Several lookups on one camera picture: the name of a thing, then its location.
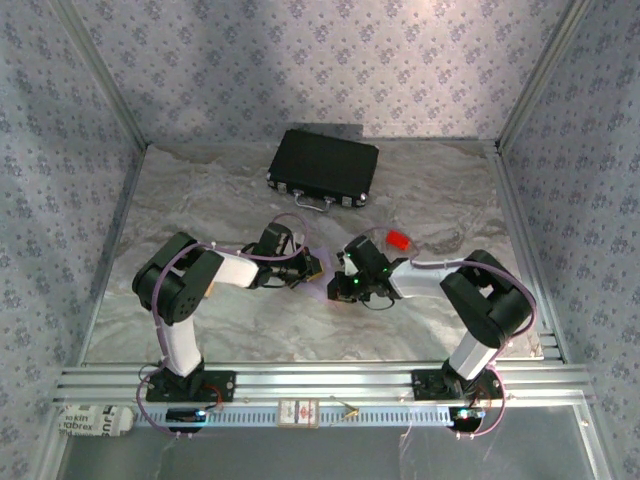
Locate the small gold clip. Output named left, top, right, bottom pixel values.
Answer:
left=332, top=396, right=360, bottom=421

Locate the small red-white card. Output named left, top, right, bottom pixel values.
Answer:
left=277, top=398, right=320, bottom=430

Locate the white printed paper roll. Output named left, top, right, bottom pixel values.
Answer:
left=57, top=403, right=135, bottom=440

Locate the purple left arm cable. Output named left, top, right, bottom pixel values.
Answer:
left=137, top=213, right=311, bottom=441

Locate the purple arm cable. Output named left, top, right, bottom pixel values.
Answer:
left=137, top=213, right=311, bottom=441
left=357, top=225, right=539, bottom=441

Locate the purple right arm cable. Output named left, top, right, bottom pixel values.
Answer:
left=357, top=225, right=539, bottom=441

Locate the wide aluminium mounting rail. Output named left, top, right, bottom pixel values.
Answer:
left=52, top=363, right=592, bottom=404

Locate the black briefcase with metal handle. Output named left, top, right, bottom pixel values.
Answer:
left=266, top=128, right=380, bottom=216

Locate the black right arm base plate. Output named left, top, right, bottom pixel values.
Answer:
left=412, top=368, right=505, bottom=401

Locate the grey slotted cable duct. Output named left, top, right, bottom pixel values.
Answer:
left=132, top=403, right=501, bottom=429

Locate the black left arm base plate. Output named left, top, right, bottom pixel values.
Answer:
left=144, top=369, right=237, bottom=404

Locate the aluminium frame rail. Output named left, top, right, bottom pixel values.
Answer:
left=492, top=142, right=569, bottom=364
left=74, top=142, right=150, bottom=366

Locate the aluminium frame post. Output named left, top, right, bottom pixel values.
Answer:
left=574, top=402, right=619, bottom=480
left=49, top=0, right=150, bottom=149
left=494, top=0, right=596, bottom=151
left=42, top=429, right=69, bottom=480

